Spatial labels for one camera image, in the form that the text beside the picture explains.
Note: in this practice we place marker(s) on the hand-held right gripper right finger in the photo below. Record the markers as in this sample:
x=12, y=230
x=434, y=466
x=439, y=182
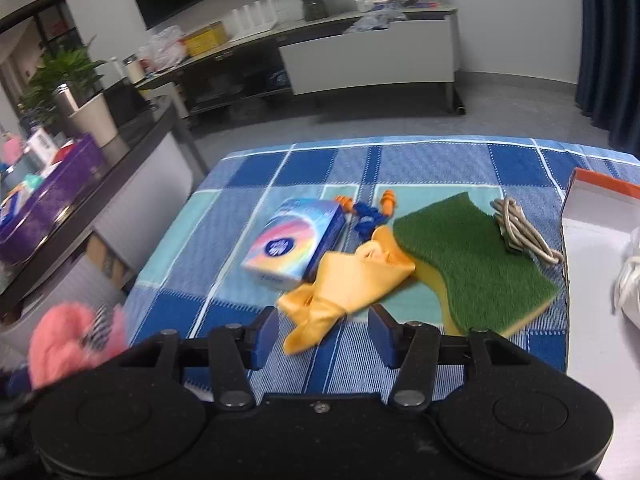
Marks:
x=384, y=335

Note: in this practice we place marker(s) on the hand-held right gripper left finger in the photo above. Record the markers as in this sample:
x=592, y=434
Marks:
x=265, y=340

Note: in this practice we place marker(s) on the orange cloth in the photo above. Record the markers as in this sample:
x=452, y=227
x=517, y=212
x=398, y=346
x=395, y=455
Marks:
x=350, y=275

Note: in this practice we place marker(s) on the rainbow tissue pack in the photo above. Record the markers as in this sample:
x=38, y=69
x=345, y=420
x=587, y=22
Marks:
x=290, y=245

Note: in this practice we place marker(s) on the green and yellow sponge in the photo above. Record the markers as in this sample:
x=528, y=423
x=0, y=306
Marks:
x=465, y=255

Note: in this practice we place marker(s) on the pink fluffy scrunchie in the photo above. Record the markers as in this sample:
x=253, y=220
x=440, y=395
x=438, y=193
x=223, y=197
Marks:
x=55, y=345

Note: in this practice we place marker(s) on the orange and white cardboard box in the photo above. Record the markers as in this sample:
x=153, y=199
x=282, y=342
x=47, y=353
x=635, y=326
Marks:
x=590, y=285

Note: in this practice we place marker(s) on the white face mask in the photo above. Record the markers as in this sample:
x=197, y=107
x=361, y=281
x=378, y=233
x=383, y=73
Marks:
x=632, y=280

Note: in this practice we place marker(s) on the blue plaid blanket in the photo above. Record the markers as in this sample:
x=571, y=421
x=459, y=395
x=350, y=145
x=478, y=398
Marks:
x=240, y=180

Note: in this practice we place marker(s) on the dark-topped coffee table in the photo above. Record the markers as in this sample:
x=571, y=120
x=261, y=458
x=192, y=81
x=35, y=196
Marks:
x=150, y=170

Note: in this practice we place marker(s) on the purple tray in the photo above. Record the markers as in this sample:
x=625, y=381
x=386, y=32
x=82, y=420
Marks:
x=55, y=195

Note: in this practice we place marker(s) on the white and grey TV stand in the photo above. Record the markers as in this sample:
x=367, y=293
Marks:
x=370, y=60

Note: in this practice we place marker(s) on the black container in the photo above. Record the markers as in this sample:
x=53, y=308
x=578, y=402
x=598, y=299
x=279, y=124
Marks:
x=125, y=102

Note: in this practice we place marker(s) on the pile of small medicine boxes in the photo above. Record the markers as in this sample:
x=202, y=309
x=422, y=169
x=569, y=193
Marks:
x=30, y=160

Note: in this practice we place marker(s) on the white jar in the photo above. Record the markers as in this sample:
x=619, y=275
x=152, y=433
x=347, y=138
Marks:
x=133, y=70

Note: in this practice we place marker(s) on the yellow box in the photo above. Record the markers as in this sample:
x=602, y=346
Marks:
x=205, y=39

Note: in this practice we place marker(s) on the white plastic bag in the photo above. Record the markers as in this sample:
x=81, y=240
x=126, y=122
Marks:
x=162, y=47

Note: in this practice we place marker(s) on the clear plastic bag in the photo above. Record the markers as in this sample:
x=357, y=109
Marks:
x=375, y=22

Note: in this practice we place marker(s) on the steel tumbler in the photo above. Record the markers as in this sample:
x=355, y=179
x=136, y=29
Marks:
x=65, y=97

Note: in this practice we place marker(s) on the white router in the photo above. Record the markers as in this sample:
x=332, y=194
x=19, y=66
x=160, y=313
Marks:
x=252, y=20

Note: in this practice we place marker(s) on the clutter of small toiletries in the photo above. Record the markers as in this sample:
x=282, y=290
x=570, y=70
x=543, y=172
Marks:
x=395, y=1

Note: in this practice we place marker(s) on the potted plant in white pot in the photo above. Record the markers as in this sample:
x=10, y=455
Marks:
x=65, y=70

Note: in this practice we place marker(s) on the dark blue curtain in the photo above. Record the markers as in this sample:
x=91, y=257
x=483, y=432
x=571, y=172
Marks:
x=610, y=60

